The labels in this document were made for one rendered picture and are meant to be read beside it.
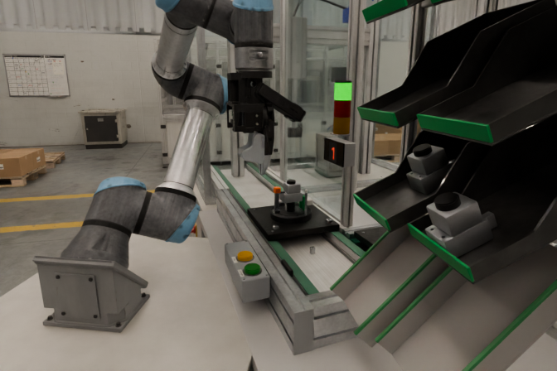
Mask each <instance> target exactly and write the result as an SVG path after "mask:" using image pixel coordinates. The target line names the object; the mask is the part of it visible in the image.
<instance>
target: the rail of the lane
mask: <svg viewBox="0 0 557 371"><path fill-rule="evenodd" d="M216 194H217V196H216V205H217V206H218V207H217V213H218V214H219V216H220V218H221V220H222V222H223V224H224V226H225V227H226V229H227V231H228V233H229V235H230V237H231V239H232V241H233V242H240V241H245V240H248V242H249V244H250V245H251V247H252V249H253V250H254V251H255V253H256V254H257V256H258V258H259V260H260V261H261V263H262V264H263V265H264V267H265V269H266V271H267V272H268V274H269V275H270V297H269V298H265V299H264V301H265V303H266V305H267V307H268V308H269V310H270V312H271V314H272V316H273V318H274V320H275V322H276V323H277V325H278V327H279V329H280V331H281V333H282V335H283V337H284V338H285V340H286V342H287V344H288V347H289V348H290V350H291V351H292V353H293V355H297V354H303V353H306V352H309V351H312V350H313V336H314V307H313V306H312V304H311V303H310V301H309V300H308V299H307V298H306V297H305V295H304V294H303V292H302V291H301V289H300V288H299V287H298V285H297V284H296V282H295V281H294V280H293V279H292V277H293V269H292V268H291V267H290V266H289V265H288V263H287V262H286V261H285V259H283V260H281V262H280V261H279V260H278V258H277V257H276V256H275V254H274V252H273V251H272V250H271V248H270V247H269V246H268V244H267V243H266V242H265V241H264V239H263V238H262V236H261V235H260V234H259V232H258V231H257V229H256V228H255V227H254V226H253V224H252V223H251V222H250V220H249V219H248V217H247V216H246V214H245V213H244V211H243V210H242V209H241V208H240V207H239V205H238V204H237V202H236V201H235V199H234V198H233V197H232V195H231V194H230V192H229V191H228V190H227V189H222V190H221V189H219V190H216Z"/></svg>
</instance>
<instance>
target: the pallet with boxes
mask: <svg viewBox="0 0 557 371"><path fill-rule="evenodd" d="M46 173H47V170H46V159H45V153H44V148H20V149H0V182H3V181H11V182H12V184H9V185H0V188H2V187H18V186H25V185H27V181H34V180H35V179H37V178H38V174H46Z"/></svg>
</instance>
